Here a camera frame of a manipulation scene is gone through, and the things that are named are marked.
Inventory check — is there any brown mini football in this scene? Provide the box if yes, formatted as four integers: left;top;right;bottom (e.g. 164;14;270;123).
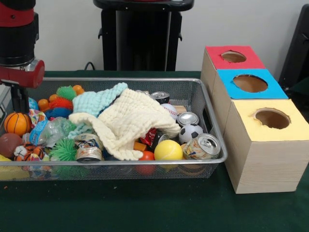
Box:
0;132;23;159

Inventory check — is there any cream knitted cloth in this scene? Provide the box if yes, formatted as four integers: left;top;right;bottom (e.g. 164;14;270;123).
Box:
69;88;181;161

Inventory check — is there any yellow tennis ball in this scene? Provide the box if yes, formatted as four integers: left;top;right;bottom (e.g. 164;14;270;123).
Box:
154;139;183;161

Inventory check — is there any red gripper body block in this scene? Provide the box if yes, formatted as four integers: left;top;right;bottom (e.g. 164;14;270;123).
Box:
0;58;46;89

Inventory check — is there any dark green tablecloth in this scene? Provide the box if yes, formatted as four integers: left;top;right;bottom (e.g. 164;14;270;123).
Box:
0;70;309;232
288;77;309;114

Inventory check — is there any silver drink can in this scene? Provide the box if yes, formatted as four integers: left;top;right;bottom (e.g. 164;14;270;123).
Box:
176;111;200;126

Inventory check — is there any orange mini basketball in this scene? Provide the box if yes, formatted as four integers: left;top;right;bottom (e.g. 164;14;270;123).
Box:
3;112;32;136

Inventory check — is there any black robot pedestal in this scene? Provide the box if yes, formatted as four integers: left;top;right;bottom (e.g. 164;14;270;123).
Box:
93;0;195;71

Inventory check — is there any printed drink can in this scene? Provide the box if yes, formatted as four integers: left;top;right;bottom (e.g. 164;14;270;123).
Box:
183;133;222;160

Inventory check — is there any black and white soccer ball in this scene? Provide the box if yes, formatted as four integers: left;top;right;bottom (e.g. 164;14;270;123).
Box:
178;123;204;145

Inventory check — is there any black upright panel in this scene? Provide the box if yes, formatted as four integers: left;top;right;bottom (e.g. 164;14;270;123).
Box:
277;3;309;91

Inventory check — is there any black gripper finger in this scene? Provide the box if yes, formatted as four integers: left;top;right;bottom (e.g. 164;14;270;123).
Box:
19;85;30;114
10;83;21;113

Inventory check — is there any shallow mesh bin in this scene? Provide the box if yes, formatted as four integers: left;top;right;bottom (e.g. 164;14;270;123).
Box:
0;77;228;181

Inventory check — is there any wooden box with three holes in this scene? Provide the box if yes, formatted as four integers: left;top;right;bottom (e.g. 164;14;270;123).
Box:
200;45;309;194

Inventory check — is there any light blue knitted cloth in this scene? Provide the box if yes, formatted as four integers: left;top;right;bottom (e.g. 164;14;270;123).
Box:
68;82;128;140

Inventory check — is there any blue green globe ball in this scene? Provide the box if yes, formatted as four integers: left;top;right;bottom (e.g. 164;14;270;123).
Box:
28;97;39;111

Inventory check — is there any small red ball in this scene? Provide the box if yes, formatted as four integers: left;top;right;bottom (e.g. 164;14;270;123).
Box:
139;151;155;161

